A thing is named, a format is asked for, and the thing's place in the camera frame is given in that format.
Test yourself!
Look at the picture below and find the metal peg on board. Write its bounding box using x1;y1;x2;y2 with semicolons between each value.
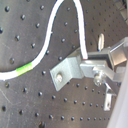
98;33;105;51

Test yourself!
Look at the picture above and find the white cable with green tape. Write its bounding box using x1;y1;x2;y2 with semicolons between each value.
0;0;90;82

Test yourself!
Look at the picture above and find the metal cable clip bracket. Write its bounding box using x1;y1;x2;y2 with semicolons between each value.
50;55;84;91

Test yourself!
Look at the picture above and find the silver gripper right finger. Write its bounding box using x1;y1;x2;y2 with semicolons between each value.
70;45;115;68

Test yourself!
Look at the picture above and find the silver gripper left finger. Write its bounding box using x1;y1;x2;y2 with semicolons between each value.
94;73;116;111

